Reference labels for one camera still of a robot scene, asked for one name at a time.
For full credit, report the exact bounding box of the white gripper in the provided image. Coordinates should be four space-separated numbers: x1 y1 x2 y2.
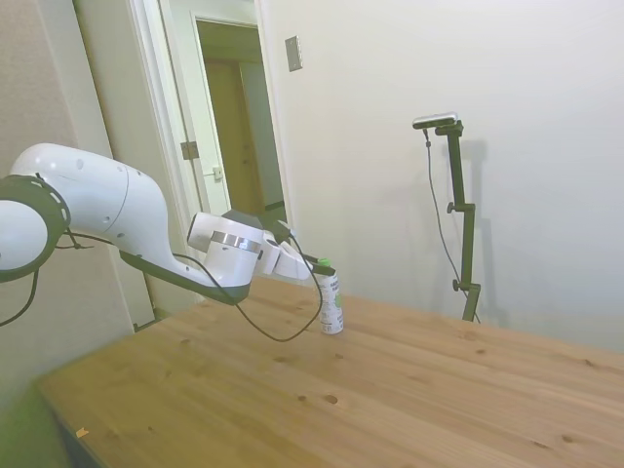
262 230 337 284

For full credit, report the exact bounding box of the clear water bottle green cap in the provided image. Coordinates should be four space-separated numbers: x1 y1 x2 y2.
316 257 346 337

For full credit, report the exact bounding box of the brown wooden door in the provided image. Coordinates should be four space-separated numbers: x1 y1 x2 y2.
203 57 267 218

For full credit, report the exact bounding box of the white open door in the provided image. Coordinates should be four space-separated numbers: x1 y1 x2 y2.
158 0 235 230

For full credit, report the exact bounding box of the black camera stand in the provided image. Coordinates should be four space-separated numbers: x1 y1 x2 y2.
434 121 484 323

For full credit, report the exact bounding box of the grey camera on stand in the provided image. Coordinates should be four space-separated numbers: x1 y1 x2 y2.
411 111 460 132

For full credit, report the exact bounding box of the grey wall plate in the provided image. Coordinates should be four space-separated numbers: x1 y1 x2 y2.
285 34 305 73

